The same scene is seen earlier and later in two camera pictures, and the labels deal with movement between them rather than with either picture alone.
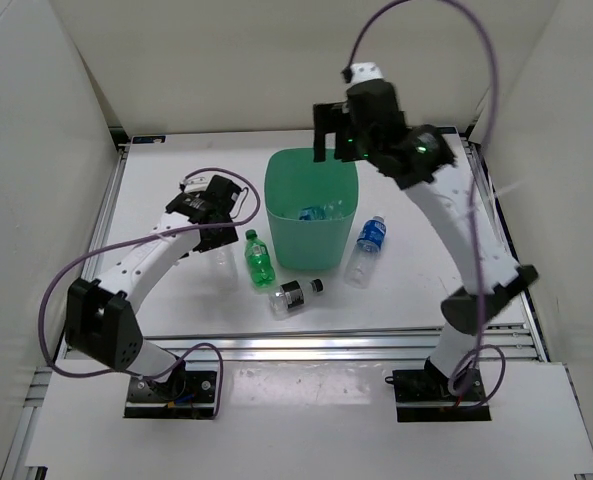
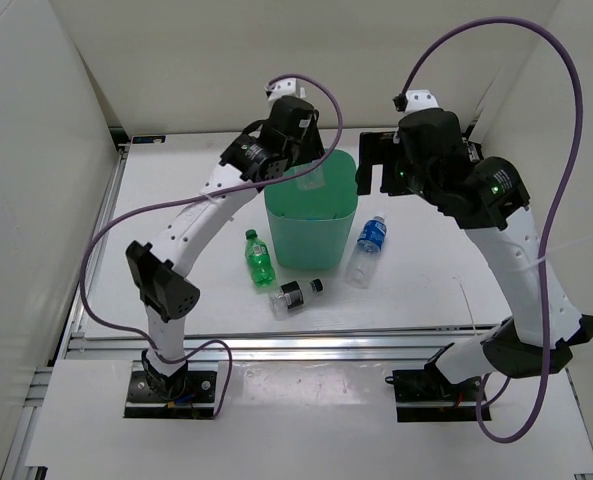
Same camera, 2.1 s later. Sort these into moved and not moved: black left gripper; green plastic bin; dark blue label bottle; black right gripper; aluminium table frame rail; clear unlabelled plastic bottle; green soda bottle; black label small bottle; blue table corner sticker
Moved: clear unlabelled plastic bottle; black left gripper; black right gripper
Not moved: green soda bottle; blue table corner sticker; black label small bottle; aluminium table frame rail; dark blue label bottle; green plastic bin
